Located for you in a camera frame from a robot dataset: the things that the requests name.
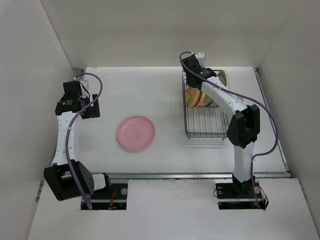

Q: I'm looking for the yellow plastic plate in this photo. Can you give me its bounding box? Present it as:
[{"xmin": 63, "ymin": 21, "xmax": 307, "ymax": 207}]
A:
[{"xmin": 185, "ymin": 86, "xmax": 201, "ymax": 107}]

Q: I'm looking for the white plate green lettered rim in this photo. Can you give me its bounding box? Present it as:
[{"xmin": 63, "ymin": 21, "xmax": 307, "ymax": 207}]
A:
[{"xmin": 210, "ymin": 101, "xmax": 219, "ymax": 108}]

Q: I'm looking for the pink plastic plate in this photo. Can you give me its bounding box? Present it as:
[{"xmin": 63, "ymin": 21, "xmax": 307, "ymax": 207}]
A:
[{"xmin": 116, "ymin": 115, "xmax": 156, "ymax": 152}]

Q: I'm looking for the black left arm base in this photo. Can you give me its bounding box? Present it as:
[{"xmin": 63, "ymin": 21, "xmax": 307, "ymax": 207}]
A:
[{"xmin": 90, "ymin": 180, "xmax": 128, "ymax": 211}]

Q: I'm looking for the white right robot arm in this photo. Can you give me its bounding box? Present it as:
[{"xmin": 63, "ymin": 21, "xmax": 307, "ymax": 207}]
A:
[{"xmin": 179, "ymin": 54, "xmax": 260, "ymax": 197}]

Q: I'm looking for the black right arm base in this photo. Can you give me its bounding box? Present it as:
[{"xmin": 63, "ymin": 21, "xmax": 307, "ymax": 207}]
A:
[{"xmin": 213, "ymin": 178, "xmax": 269, "ymax": 210}]

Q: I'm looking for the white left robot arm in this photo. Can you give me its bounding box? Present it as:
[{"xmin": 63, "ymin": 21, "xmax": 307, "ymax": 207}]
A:
[{"xmin": 44, "ymin": 80, "xmax": 112, "ymax": 201}]

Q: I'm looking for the cream plate in rack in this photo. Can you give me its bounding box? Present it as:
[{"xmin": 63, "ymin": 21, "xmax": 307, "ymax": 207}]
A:
[{"xmin": 217, "ymin": 70, "xmax": 230, "ymax": 89}]

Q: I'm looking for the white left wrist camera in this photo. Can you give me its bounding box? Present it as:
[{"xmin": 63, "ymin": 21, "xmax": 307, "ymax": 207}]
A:
[{"xmin": 73, "ymin": 77, "xmax": 90, "ymax": 98}]

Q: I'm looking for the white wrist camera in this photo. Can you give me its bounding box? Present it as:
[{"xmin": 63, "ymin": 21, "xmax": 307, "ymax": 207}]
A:
[
  {"xmin": 73, "ymin": 77, "xmax": 90, "ymax": 98},
  {"xmin": 191, "ymin": 52, "xmax": 206, "ymax": 69}
]

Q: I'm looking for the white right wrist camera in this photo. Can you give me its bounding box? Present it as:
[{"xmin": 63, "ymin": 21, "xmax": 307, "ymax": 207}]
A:
[{"xmin": 191, "ymin": 52, "xmax": 206, "ymax": 69}]

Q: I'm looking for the wire dish rack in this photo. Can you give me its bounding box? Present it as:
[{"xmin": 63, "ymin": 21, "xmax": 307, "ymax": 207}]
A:
[{"xmin": 181, "ymin": 72, "xmax": 229, "ymax": 140}]

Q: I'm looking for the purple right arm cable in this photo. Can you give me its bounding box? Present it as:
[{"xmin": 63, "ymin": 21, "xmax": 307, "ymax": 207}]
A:
[{"xmin": 178, "ymin": 51, "xmax": 279, "ymax": 210}]

